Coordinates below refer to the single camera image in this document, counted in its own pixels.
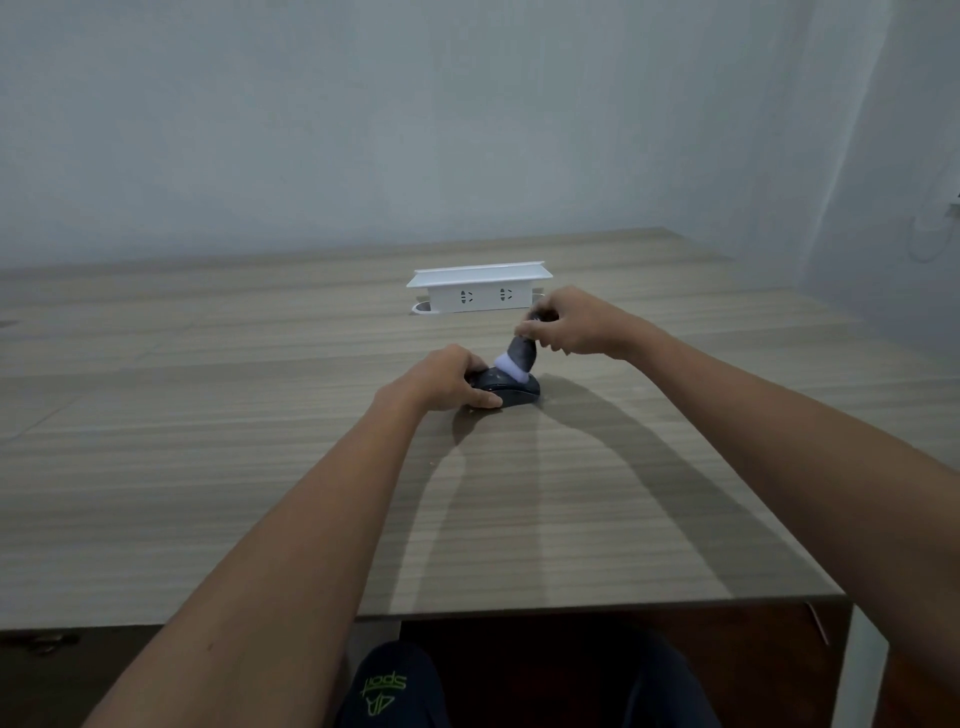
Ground person's left hand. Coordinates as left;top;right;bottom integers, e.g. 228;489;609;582
374;343;504;414

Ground person's right hand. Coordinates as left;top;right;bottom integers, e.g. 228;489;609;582
514;285;648;360

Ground black computer mouse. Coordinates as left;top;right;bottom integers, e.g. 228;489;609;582
468;369;542;408

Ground grey white-tipped cleaning brush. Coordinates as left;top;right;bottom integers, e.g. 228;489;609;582
492;313;552;384

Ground person's right forearm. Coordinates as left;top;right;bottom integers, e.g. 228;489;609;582
626;318;960;676

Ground person's left forearm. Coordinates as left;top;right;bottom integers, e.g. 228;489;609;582
82;390;429;728

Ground white desk power socket box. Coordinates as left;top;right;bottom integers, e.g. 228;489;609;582
406;261;554;315

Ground person's dark shorts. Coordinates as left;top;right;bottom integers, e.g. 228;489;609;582
336;626;723;728

